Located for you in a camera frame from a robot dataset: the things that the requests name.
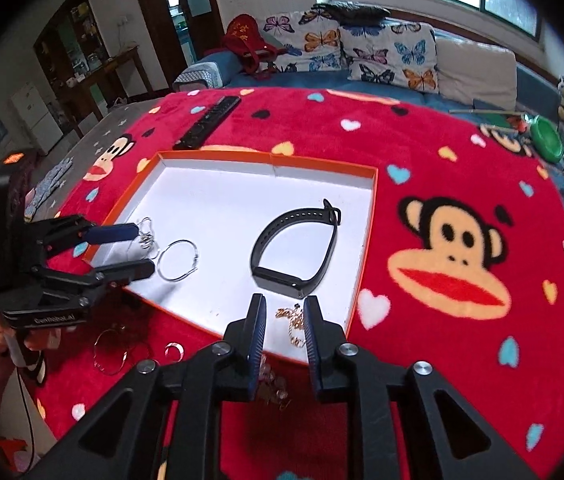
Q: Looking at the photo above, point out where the black cloth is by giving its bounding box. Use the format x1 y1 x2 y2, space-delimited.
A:
312 2 391 26

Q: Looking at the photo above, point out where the wooden side table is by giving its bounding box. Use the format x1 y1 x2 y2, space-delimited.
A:
59 45 155 138

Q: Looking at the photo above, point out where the butterfly print pillow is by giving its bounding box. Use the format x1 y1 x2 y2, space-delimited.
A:
339 22 438 93
262 9 345 73

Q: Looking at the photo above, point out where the grey patterned cloth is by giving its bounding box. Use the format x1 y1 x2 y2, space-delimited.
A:
24 156 75 221

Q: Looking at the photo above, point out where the dark wooden display cabinet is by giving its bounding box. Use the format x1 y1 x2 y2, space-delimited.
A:
32 0 112 106

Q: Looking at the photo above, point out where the white cushion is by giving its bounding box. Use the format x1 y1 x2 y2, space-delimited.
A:
434 35 518 111

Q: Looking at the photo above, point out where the red bag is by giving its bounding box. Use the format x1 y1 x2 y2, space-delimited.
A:
221 14 283 78

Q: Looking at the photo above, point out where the orange shallow box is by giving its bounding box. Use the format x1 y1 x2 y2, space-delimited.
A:
83 150 379 366

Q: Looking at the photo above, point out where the silver chain necklace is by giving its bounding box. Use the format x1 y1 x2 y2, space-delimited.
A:
136 216 163 248

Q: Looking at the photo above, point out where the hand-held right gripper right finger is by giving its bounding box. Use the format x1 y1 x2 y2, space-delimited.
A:
303 295 538 480

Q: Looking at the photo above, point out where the black smart band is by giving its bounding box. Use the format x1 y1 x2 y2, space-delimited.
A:
249 199 343 300

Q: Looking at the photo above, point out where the green bowl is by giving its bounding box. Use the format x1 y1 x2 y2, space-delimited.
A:
529 114 564 165

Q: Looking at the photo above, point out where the red monkey printed blanket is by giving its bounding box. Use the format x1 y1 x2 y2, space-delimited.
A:
34 87 564 480

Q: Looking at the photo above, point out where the gold chain necklace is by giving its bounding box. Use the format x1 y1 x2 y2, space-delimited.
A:
276 305 307 348

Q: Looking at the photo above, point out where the pink bead bracelet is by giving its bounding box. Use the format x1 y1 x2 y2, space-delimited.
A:
257 355 293 408

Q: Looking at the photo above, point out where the white cabinet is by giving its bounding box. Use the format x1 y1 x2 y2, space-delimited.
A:
9 82 65 156

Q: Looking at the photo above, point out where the black remote control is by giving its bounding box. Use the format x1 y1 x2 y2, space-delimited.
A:
173 95 241 151

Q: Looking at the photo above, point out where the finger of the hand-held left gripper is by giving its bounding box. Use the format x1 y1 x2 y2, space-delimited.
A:
36 214 138 256
42 259 157 306

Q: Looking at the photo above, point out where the black cable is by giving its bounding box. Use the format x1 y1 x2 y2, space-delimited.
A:
16 367 38 456

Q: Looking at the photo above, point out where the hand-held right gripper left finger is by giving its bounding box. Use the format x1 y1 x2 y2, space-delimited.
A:
22 292 269 480

